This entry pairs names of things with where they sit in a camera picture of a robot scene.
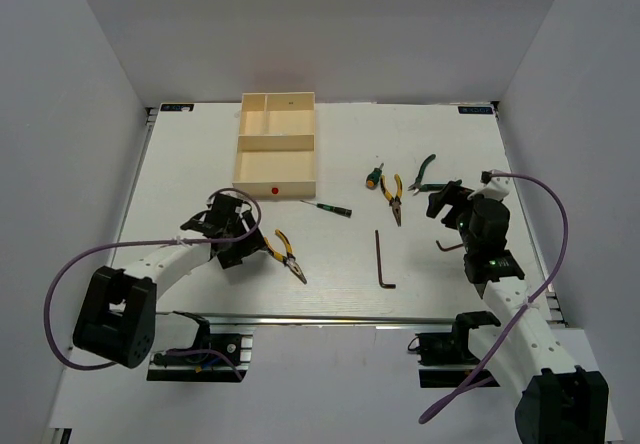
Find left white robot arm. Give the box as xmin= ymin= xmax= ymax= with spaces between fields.
xmin=72 ymin=188 xmax=265 ymax=369

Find long brown hex key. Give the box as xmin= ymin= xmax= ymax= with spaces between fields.
xmin=374 ymin=230 xmax=397 ymax=290

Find slim black green screwdriver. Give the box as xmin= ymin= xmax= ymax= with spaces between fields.
xmin=303 ymin=200 xmax=352 ymax=218

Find short brown hex key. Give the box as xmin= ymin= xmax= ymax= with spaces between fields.
xmin=435 ymin=240 xmax=464 ymax=252

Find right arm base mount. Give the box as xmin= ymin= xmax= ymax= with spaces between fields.
xmin=407 ymin=311 xmax=500 ymax=389

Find stubby green orange screwdriver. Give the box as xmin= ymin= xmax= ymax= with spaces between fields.
xmin=366 ymin=163 xmax=384 ymax=189

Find large yellow-black needle-nose pliers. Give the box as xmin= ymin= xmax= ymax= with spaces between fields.
xmin=380 ymin=174 xmax=403 ymax=227

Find cream compartment tray box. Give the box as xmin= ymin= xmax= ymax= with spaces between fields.
xmin=232 ymin=92 xmax=316 ymax=200

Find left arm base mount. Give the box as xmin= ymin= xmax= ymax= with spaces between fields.
xmin=146 ymin=312 xmax=254 ymax=383

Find green handled cutters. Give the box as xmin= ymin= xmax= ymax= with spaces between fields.
xmin=408 ymin=154 xmax=436 ymax=195

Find small yellow-black pliers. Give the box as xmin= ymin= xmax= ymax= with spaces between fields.
xmin=264 ymin=229 xmax=308 ymax=285

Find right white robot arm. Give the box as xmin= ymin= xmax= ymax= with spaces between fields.
xmin=413 ymin=174 xmax=609 ymax=443

